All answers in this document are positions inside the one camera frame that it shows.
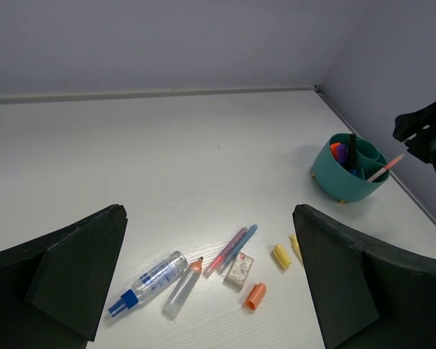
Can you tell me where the blue thin pen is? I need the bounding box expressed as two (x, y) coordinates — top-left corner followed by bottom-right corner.
(219, 224), (258, 273)

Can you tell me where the purple capped black highlighter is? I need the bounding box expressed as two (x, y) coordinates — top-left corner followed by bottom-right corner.
(336, 144), (348, 164)

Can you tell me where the yellow highlighter cap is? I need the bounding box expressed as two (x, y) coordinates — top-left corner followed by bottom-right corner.
(272, 244), (291, 270)

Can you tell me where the clear uncapped yellow highlighter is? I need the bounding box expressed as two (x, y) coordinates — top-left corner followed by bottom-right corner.
(290, 234), (304, 265)

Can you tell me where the blue capped black highlighter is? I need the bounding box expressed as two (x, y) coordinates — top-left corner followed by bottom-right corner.
(346, 134), (358, 177)

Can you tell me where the clear spray bottle blue cap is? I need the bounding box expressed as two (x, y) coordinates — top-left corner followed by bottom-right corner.
(108, 251), (188, 318)

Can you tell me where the pink orange thin pen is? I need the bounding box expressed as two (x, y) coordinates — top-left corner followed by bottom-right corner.
(366, 154), (404, 182)

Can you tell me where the clear uncapped orange highlighter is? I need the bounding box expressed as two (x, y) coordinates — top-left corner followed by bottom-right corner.
(162, 257), (203, 320)

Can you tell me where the orange highlighter cap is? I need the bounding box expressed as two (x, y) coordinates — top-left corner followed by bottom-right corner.
(244, 283), (267, 310)

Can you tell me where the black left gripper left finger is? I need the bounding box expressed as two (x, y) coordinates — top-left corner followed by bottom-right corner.
(0, 204), (128, 348)

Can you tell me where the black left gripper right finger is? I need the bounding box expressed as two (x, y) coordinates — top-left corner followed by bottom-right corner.
(293, 204), (436, 348)

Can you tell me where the white eraser box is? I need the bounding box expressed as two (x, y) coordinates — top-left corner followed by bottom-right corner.
(225, 252), (254, 289)

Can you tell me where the orange capped black highlighter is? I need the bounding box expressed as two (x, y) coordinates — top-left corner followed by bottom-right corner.
(330, 142), (341, 160)

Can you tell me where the teal round pen holder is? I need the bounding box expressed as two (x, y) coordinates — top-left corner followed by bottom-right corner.
(312, 133), (389, 203)

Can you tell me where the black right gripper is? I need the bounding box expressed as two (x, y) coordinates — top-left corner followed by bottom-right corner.
(392, 101), (436, 174)

